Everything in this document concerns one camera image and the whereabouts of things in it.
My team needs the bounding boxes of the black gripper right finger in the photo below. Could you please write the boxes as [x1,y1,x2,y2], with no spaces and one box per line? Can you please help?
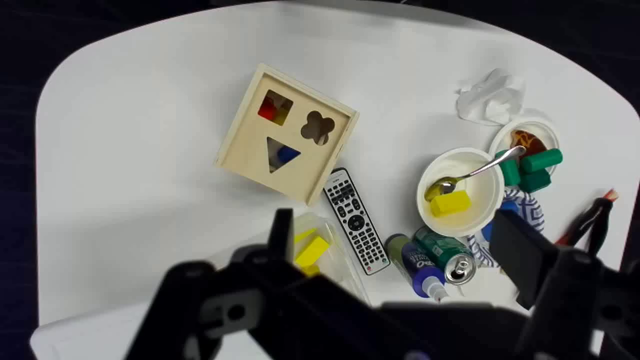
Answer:
[488,207,565,311]

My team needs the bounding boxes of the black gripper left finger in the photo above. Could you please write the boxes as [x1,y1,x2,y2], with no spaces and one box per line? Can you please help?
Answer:
[269,206,296,266]

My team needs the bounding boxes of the yellow rectangular block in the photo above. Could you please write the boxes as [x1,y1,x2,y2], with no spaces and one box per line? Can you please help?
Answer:
[428,190,474,220]

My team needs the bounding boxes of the yellow block in lunchbox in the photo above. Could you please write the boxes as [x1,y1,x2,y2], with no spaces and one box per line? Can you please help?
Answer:
[292,227,334,279]

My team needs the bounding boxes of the clear plastic lunchbox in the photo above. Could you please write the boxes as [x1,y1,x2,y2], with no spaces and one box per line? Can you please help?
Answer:
[291,209,356,285]

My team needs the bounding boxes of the blue patterned bowl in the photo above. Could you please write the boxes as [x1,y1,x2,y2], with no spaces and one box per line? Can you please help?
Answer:
[466,186,550,270]

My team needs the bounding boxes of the white bowl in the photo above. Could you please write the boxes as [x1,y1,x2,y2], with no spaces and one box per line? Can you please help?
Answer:
[416,145,506,240]

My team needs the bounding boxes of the blue block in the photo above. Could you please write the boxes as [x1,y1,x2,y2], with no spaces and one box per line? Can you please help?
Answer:
[274,143,303,165]

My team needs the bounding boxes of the green cylinder block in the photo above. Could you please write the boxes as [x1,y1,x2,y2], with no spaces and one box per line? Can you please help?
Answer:
[520,145,566,178]

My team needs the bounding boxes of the brown orange block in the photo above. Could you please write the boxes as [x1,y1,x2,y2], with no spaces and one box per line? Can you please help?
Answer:
[510,127,545,152]

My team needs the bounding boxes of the red block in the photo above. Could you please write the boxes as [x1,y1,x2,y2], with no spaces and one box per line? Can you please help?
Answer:
[257,89,286,123]

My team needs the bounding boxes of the grey remote control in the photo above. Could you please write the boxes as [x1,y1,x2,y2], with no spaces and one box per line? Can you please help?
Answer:
[323,165,392,277]

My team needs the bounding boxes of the black orange pliers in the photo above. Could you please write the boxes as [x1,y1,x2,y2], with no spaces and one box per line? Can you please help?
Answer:
[554,188,622,253]

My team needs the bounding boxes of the green soda can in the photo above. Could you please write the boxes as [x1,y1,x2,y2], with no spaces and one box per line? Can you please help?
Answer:
[411,224,480,285]

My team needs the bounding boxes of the wooden shape sorter box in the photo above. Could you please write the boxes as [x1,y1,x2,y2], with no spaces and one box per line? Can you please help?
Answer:
[215,61,362,206]

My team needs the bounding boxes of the metal spoon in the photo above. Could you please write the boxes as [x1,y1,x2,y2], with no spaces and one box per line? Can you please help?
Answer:
[422,143,528,202]

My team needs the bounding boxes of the blue plastic bottle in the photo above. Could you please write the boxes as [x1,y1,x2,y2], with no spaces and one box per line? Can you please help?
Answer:
[385,231,451,304]

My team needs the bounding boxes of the small white plate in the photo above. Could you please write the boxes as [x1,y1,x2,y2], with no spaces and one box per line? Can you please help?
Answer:
[488,115,563,175]

